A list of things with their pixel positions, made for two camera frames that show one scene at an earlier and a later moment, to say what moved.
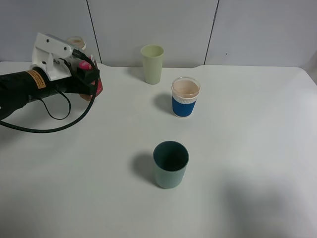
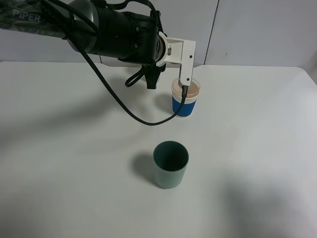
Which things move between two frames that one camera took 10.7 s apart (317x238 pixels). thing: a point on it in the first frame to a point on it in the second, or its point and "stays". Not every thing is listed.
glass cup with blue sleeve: x=184 y=92 stays
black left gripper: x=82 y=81 to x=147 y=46
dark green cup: x=171 y=159 stays
